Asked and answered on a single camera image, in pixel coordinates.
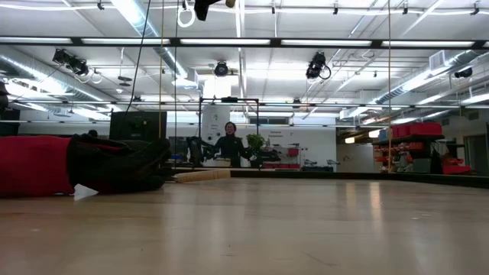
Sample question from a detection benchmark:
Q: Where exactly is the white cable loop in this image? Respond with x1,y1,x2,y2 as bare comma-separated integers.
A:
176,4,196,29

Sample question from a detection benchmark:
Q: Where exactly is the black aluminium table frame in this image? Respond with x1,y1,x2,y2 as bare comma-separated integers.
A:
171,166,489,189

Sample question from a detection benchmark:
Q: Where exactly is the black overhead light bar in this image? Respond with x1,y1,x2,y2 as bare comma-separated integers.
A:
0,36,489,49

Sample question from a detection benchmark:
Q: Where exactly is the red crate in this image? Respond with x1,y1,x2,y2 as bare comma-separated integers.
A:
442,152,473,176

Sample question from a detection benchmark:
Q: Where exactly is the black monitor box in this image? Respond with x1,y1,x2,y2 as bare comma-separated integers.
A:
109,111,168,142

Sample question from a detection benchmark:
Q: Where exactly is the black hanging cable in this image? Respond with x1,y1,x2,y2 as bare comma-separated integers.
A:
125,0,153,112

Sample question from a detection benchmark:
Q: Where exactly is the red and black gardening glove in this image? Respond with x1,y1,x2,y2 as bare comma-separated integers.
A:
0,133,172,198

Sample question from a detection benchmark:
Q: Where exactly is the black shelf with red bins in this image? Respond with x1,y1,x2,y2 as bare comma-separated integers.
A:
372,121,446,173

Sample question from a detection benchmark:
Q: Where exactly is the red bin rack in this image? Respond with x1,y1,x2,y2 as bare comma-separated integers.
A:
263,147,301,170

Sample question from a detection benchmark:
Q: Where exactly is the wooden-handled garden trowel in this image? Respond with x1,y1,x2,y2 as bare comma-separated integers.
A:
173,169,232,184

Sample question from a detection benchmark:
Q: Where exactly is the green potted plant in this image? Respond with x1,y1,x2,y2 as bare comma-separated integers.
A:
246,133,265,168

